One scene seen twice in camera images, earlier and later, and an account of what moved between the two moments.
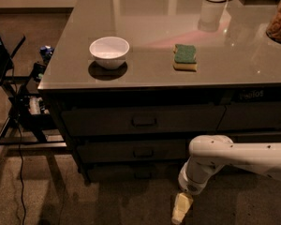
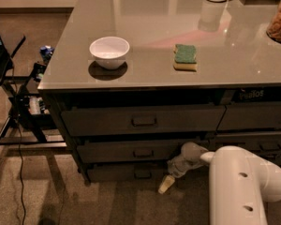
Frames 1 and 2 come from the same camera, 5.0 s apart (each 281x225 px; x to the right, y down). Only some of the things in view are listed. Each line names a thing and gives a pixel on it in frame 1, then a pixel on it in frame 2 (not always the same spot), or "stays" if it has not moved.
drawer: [87, 119] stays
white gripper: [188, 184] to [177, 169]
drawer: [132, 172] stays
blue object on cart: [46, 52] stays
